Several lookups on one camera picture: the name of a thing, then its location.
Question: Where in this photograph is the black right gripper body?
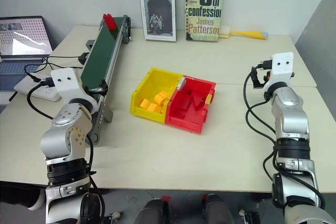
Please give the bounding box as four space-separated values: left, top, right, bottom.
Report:
258 59 273 89

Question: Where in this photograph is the green conveyor belt machine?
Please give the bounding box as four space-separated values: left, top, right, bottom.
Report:
79 14 132 147

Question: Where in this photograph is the white power strip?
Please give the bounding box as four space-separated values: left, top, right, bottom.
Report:
13 73 63 103

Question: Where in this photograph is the yellow plastic bin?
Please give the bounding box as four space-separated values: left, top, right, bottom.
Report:
130 67 183 125

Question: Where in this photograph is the red building block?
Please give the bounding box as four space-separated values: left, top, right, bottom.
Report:
102 13 118 31
192 94 207 112

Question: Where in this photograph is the large yellow building block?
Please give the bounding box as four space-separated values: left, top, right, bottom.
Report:
153 90 170 105

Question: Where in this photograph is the grey partition panel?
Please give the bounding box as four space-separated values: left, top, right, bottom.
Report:
293 0 336 91

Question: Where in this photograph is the red plastic bin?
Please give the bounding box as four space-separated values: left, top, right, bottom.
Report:
164 74 217 134

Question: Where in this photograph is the grey laptop computer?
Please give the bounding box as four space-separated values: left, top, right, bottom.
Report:
0 15 54 99

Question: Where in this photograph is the graphic design book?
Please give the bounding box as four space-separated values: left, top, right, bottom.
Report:
137 0 177 42

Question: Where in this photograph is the dark rounded shape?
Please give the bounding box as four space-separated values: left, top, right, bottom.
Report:
134 195 172 224
201 193 239 224

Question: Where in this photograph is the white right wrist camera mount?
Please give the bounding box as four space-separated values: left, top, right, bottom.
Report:
263 51 295 90

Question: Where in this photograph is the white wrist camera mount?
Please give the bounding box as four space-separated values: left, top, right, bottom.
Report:
263 51 295 90
50 68 96 110

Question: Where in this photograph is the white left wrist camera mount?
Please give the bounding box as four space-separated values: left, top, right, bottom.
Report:
50 68 96 110

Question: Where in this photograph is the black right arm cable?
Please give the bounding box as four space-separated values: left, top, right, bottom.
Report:
243 73 279 183

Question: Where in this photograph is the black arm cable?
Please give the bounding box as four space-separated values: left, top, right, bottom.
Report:
26 76 106 219
243 73 279 183

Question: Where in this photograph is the yellow handled cleaning brush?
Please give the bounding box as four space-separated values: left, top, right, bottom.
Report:
218 25 269 40

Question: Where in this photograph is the black power cable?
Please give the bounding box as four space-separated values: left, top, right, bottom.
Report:
24 55 88 82

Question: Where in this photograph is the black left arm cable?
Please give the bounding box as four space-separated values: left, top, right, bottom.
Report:
26 76 106 219

